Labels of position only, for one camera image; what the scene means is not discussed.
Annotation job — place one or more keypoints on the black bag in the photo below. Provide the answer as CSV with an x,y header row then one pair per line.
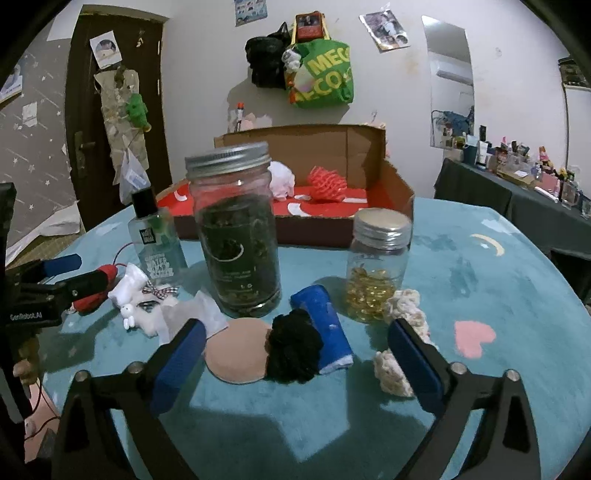
x,y
265,60

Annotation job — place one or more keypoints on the clear plastic bag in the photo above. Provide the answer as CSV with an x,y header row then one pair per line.
x,y
131,177

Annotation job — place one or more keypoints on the red mesh puff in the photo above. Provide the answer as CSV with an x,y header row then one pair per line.
x,y
327,184

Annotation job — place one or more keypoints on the round picture paper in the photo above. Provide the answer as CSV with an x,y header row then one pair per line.
x,y
106,50

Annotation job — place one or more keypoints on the cardboard box with red lining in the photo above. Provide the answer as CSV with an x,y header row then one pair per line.
x,y
323,143

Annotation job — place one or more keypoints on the white paper sheets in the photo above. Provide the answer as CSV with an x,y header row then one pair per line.
x,y
51,226

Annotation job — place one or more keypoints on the dark brown door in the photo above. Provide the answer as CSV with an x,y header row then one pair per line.
x,y
83,106

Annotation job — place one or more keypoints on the clear bottle with black cap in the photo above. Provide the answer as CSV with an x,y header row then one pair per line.
x,y
154,249

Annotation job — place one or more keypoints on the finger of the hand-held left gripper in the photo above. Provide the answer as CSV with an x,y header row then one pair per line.
x,y
62,264
85,286

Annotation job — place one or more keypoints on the white plush bunny with bow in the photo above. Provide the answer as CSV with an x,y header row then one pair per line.
x,y
150,318

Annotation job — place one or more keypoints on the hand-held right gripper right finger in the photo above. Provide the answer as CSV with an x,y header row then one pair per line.
x,y
415,369

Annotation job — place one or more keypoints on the blue cloth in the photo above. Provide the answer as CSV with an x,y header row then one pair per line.
x,y
323,314

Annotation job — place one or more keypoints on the blue wall poster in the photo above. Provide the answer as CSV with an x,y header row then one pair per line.
x,y
250,11

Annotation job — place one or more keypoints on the white gauze pad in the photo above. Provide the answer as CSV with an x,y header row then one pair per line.
x,y
207,314

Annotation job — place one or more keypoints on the wall shelf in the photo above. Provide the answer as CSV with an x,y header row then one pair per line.
x,y
572,74

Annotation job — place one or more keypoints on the white mesh bath ball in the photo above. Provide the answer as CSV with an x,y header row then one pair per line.
x,y
282,180

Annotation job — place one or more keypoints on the green tote bag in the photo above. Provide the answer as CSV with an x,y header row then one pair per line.
x,y
325,74

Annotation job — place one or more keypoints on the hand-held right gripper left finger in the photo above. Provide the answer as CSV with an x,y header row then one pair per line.
x,y
179,369

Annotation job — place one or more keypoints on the red yarn ball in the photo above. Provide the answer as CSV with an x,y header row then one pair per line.
x,y
92,302

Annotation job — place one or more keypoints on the person's left hand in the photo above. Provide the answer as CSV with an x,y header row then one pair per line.
x,y
25,364

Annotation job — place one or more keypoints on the wall mirror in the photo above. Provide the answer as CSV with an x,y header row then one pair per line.
x,y
450,83

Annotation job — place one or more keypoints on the small glass jar golden capsules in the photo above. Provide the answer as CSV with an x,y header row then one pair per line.
x,y
376,258

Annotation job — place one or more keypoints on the row of cosmetic bottles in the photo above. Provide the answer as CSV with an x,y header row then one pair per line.
x,y
517,159

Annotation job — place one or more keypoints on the cream crochet scrunchie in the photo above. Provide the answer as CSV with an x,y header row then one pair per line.
x,y
406,309

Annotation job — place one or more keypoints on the black scrunchie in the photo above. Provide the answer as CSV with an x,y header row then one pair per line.
x,y
293,346

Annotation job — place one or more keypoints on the beige powder puff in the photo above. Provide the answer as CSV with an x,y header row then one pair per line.
x,y
235,350

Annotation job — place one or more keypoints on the large glass jar dark leaves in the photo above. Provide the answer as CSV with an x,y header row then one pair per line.
x,y
240,258

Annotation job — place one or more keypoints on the photo wall poster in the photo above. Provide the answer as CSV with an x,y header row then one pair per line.
x,y
385,30

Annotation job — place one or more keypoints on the green plush toy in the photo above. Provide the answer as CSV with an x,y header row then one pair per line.
x,y
137,110

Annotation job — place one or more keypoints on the dark side table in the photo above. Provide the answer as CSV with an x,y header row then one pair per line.
x,y
485,189

